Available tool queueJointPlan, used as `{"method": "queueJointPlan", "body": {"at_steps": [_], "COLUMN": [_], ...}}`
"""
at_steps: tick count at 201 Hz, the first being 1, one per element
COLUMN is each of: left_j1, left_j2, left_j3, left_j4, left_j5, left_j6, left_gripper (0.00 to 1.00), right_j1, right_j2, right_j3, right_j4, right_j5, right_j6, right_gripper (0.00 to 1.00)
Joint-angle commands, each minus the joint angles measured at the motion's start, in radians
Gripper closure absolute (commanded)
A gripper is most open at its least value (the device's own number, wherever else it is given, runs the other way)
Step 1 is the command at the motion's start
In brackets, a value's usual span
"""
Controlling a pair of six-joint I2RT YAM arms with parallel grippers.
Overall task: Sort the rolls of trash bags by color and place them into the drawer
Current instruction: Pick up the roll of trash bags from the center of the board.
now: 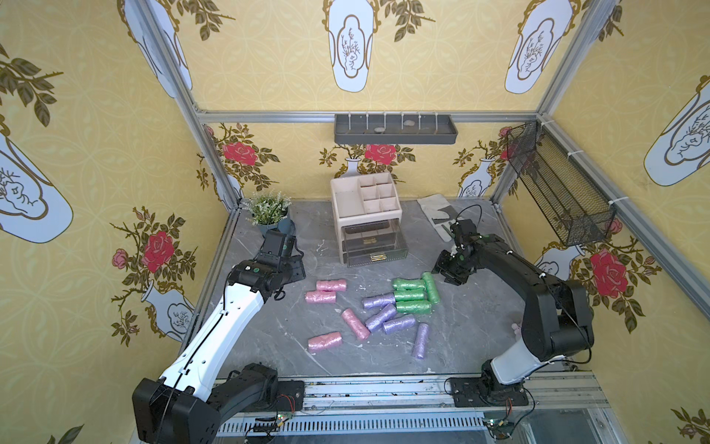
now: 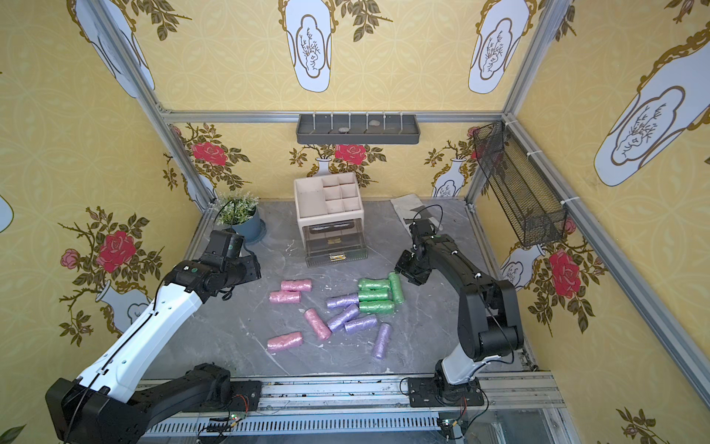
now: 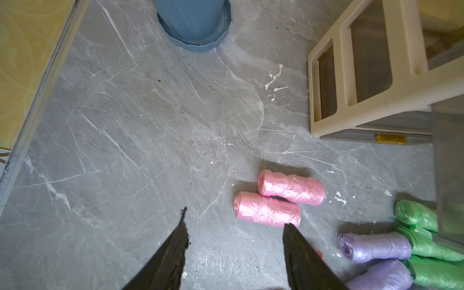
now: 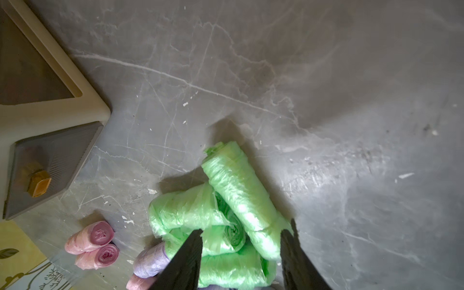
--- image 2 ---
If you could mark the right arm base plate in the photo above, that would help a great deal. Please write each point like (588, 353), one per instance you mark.
(434, 392)

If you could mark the purple trash bag roll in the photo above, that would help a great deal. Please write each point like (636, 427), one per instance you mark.
(382, 340)
(361, 324)
(338, 321)
(342, 301)

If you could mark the green trash bag roll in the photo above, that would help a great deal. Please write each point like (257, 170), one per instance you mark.
(383, 307)
(373, 295)
(396, 288)
(374, 285)

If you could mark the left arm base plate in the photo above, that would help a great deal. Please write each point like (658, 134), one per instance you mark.
(243, 396)

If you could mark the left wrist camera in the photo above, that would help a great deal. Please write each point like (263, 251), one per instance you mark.
(222, 250)

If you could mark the grey wall shelf tray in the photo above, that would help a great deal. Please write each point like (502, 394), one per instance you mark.
(358, 128)

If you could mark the pink trash bag roll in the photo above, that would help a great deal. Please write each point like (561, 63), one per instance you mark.
(299, 285)
(285, 342)
(285, 297)
(317, 324)

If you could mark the grey work glove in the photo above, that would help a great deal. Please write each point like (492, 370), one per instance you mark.
(408, 207)

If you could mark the black wire mesh basket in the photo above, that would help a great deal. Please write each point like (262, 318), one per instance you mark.
(526, 197)

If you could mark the beige drawer organizer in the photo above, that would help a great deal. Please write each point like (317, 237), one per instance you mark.
(330, 217)

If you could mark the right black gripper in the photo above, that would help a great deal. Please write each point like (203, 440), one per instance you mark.
(410, 266)

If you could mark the potted green plant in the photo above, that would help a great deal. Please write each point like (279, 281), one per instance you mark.
(240, 212)

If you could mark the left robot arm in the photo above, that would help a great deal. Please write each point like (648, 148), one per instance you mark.
(105, 405)

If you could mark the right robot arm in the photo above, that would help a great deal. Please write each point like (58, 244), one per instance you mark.
(489, 324)

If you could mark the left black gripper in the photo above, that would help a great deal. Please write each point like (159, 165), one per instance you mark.
(244, 266)

